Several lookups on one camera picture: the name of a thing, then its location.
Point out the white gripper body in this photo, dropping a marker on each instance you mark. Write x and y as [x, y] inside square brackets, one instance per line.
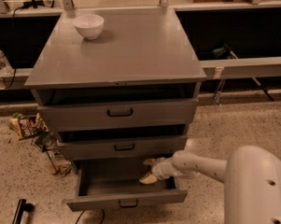
[159, 170]

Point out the grey drawer cabinet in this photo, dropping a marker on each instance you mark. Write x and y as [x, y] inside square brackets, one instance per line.
[141, 55]

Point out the grey middle drawer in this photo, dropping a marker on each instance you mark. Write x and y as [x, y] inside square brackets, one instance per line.
[122, 148]

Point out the green handled tool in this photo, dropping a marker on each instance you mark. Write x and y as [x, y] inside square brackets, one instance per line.
[224, 50]

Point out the crumpled tan wrapper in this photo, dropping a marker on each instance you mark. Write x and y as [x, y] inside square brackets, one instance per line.
[55, 163]

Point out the grey bottom drawer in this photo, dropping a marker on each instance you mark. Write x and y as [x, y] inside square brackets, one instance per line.
[114, 183]

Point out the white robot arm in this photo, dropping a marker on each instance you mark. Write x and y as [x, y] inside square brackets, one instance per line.
[251, 177]

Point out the white ceramic bowl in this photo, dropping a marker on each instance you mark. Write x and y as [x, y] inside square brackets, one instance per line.
[89, 26]

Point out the dark green snack bag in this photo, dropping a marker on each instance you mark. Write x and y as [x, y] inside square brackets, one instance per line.
[46, 142]

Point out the metal clamp bracket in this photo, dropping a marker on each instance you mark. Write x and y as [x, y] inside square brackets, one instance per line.
[221, 82]

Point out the brown snack bag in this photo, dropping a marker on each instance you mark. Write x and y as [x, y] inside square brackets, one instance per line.
[27, 126]

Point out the clear plastic bottle on ledge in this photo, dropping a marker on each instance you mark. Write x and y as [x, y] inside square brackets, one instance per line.
[4, 64]

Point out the grey top drawer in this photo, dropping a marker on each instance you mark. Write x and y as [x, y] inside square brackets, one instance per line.
[67, 118]

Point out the grey drawer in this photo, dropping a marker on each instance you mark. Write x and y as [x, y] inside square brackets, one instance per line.
[122, 148]
[67, 118]
[114, 183]

